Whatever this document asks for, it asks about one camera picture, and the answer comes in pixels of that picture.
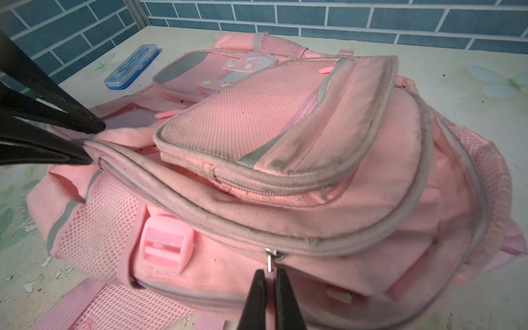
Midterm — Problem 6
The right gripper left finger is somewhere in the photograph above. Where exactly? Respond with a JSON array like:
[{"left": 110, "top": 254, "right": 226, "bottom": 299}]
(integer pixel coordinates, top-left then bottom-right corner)
[{"left": 237, "top": 269, "right": 268, "bottom": 330}]

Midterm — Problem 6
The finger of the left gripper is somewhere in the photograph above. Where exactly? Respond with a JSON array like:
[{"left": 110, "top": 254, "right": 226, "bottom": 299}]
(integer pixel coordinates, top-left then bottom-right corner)
[
  {"left": 1, "top": 119, "right": 93, "bottom": 166},
  {"left": 1, "top": 33, "right": 106, "bottom": 134}
]

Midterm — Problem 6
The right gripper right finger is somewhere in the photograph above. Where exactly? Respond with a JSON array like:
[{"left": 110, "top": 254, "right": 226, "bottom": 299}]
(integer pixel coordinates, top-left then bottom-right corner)
[{"left": 275, "top": 268, "right": 307, "bottom": 330}]

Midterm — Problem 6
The blue clear pencil case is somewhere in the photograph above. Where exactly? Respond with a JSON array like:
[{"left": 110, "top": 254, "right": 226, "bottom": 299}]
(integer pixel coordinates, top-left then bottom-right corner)
[{"left": 104, "top": 44, "right": 161, "bottom": 90}]

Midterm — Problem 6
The pink student backpack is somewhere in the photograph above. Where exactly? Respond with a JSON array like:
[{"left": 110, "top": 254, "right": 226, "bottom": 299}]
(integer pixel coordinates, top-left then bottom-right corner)
[{"left": 27, "top": 33, "right": 527, "bottom": 329}]

